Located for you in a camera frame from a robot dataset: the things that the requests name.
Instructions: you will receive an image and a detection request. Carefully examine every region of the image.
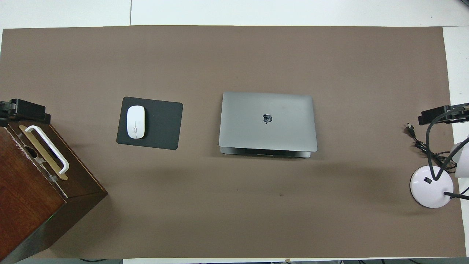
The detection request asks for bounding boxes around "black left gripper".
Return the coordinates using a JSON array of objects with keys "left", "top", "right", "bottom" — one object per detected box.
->
[{"left": 0, "top": 98, "right": 51, "bottom": 125}]

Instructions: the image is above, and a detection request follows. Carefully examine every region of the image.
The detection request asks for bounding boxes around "black lamp neck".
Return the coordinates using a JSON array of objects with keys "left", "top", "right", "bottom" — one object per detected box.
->
[{"left": 443, "top": 185, "right": 469, "bottom": 201}]

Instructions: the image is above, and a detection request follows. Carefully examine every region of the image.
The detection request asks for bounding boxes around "dark wooden cabinet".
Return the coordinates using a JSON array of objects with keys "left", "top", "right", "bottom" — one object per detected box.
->
[{"left": 0, "top": 119, "right": 108, "bottom": 264}]

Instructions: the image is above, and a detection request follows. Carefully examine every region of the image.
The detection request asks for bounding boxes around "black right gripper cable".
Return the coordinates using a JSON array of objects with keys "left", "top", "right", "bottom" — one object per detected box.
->
[{"left": 425, "top": 108, "right": 469, "bottom": 181}]

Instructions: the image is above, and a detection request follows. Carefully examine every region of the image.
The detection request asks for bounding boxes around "black power cord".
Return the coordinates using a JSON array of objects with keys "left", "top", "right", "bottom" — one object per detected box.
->
[{"left": 406, "top": 123, "right": 458, "bottom": 170}]

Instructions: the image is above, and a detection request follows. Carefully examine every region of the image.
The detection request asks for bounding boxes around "gold handle plate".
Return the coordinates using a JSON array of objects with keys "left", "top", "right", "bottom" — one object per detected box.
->
[{"left": 18, "top": 125, "right": 69, "bottom": 181}]

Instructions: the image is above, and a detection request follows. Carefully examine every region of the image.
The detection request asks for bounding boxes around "white cabinet handle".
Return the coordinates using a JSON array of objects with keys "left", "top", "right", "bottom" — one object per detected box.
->
[{"left": 25, "top": 125, "right": 70, "bottom": 175}]

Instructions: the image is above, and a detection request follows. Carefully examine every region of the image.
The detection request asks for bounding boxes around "grey Apple laptop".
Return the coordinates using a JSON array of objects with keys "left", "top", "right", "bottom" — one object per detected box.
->
[{"left": 219, "top": 92, "right": 318, "bottom": 159}]

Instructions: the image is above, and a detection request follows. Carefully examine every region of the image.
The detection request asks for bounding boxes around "white lamp head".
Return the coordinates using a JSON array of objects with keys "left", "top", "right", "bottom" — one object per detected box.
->
[{"left": 450, "top": 136, "right": 469, "bottom": 179}]

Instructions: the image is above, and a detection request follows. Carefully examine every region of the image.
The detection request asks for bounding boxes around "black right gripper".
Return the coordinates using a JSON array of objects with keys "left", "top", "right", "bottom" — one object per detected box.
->
[{"left": 418, "top": 104, "right": 469, "bottom": 126}]

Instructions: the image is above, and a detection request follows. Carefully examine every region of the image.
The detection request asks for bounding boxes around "brown table mat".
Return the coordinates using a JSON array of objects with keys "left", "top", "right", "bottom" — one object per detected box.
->
[{"left": 0, "top": 26, "right": 466, "bottom": 259}]

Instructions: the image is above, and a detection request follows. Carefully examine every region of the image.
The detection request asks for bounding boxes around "white computer mouse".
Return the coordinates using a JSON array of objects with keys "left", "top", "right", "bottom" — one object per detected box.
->
[{"left": 126, "top": 105, "right": 146, "bottom": 139}]

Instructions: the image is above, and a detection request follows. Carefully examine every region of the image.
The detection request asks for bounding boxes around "white round lamp base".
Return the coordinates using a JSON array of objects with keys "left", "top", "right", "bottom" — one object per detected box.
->
[{"left": 410, "top": 165, "right": 455, "bottom": 209}]

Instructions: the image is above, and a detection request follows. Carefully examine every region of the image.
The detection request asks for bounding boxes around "black mouse pad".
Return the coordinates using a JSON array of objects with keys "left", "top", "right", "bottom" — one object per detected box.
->
[{"left": 116, "top": 96, "right": 184, "bottom": 150}]

